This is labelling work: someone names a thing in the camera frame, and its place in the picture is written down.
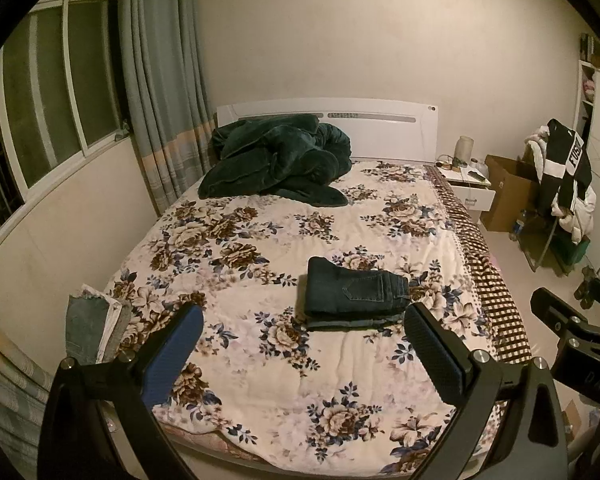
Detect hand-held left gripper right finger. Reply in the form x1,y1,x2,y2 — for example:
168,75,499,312
403,301,569,480

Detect white framed window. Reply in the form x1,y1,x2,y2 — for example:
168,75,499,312
0,0,132,257

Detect striped grey cloth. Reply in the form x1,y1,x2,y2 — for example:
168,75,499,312
0,304,57,480

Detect beige cylindrical lamp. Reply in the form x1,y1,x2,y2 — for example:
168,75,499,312
454,135,476,166

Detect green storage box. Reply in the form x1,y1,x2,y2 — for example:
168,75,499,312
554,234,592,267

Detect black and white jacket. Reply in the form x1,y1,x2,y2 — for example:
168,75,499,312
535,118,594,217

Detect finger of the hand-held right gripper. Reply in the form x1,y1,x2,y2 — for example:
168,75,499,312
529,287,600,353

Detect large brown cardboard box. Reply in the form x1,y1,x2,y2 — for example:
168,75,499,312
480,154,542,234

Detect grey green striped curtain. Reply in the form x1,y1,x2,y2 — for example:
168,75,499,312
117,0,219,219

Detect white nightstand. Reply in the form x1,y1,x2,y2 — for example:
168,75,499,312
437,162,499,224

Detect pair of dark slippers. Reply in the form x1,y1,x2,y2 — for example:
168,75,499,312
577,265,600,307

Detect bed with floral quilt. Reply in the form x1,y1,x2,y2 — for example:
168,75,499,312
97,157,511,476

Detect stack of folded clothes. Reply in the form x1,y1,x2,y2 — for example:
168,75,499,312
65,283,134,366

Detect dark green plush blanket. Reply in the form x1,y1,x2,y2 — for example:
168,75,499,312
197,113,354,209

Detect small open cardboard box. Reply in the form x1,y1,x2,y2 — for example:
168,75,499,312
562,397,587,429

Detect white bed headboard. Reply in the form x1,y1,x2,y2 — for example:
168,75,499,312
215,97,440,166

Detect plastic water bottle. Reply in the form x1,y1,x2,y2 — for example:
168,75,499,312
508,208,529,242

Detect dark blue jeans pants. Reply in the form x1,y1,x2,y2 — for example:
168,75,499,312
303,256,412,319

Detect brown checkered bed sheet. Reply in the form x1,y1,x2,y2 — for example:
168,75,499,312
422,163,534,367

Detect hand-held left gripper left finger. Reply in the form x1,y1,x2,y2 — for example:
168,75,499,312
39,303,205,480

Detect metal folding chair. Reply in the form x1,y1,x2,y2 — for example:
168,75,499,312
522,210,572,279

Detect chair with clothes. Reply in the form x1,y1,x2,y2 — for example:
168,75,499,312
525,127,597,246

